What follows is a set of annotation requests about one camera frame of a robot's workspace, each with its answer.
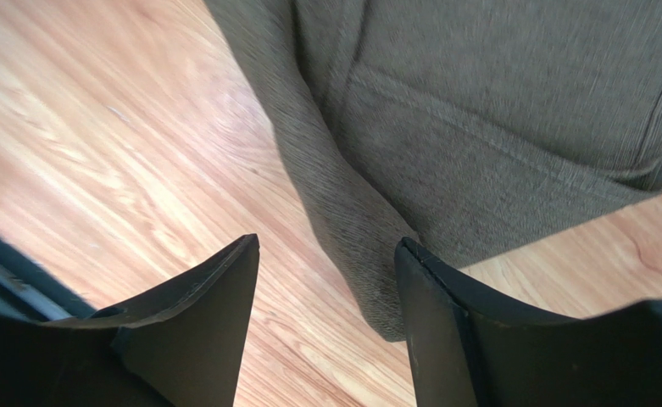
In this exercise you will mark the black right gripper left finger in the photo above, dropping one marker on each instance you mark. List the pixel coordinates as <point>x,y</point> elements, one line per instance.
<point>177,344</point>

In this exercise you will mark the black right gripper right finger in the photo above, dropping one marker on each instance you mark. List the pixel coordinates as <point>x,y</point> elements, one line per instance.
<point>471,345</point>

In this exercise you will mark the brown cloth napkin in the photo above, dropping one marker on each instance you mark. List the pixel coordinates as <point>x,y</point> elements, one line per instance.
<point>474,127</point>

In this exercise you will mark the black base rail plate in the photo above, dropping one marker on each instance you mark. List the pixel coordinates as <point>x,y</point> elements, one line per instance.
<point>29,293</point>

